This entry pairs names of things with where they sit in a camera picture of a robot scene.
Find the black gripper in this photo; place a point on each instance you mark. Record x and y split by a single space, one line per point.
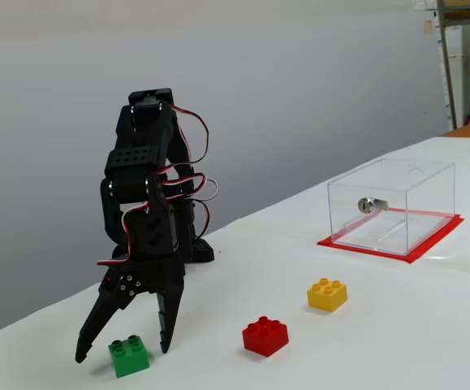
157 275

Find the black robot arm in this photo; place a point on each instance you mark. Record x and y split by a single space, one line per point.
131 158

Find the red lego brick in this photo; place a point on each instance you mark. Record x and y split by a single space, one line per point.
265 339

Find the green lego brick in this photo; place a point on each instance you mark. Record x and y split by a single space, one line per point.
131 361

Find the metal storage shelf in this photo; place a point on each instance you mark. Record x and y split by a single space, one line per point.
445 61

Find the red tape square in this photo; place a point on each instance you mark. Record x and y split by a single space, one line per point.
417 254

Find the transparent plastic box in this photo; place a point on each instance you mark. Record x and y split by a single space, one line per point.
389 191

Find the beige paper note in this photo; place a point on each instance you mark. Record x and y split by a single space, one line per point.
428 27

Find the silver cam lock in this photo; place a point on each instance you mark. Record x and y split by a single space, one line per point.
366 205

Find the yellow lego brick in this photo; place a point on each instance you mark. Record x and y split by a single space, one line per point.
326 298

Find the white cabinet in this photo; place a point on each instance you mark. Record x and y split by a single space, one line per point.
454 61

